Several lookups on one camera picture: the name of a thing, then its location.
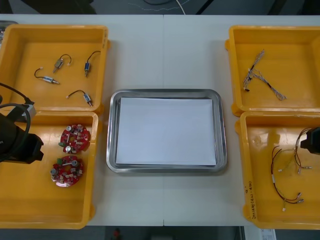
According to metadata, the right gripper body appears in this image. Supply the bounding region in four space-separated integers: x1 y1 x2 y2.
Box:
300 127 320 155

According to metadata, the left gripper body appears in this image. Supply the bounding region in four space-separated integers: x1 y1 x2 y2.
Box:
23 133 45 165

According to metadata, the red green-yellow wire harness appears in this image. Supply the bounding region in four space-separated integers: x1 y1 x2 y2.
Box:
278 128 313 176

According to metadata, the round red circuit board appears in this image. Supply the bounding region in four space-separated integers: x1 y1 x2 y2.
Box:
59 124 91 155
51 155 85 187

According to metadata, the white label solenoid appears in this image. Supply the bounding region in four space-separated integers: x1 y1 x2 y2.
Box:
34 67 61 86

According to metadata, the bare metal solenoid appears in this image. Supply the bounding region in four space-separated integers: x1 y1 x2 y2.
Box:
52 54 73 74

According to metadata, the yellow-orange plastic bin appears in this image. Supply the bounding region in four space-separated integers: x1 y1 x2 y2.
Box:
0 111 103 230
224 24 320 118
0 24 111 116
234 111 320 230

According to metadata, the blue label solenoid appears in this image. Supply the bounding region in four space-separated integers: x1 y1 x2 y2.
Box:
66 89 94 107
83 50 102 78

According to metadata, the steel tray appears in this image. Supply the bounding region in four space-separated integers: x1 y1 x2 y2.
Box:
105 88 228 177

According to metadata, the white paper sheet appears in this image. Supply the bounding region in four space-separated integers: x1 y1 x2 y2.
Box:
115 96 218 166

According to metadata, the red black wire harness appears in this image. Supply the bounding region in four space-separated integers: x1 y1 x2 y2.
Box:
270 145 305 212

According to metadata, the white cable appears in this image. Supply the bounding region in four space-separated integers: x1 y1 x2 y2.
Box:
174 0 187 15

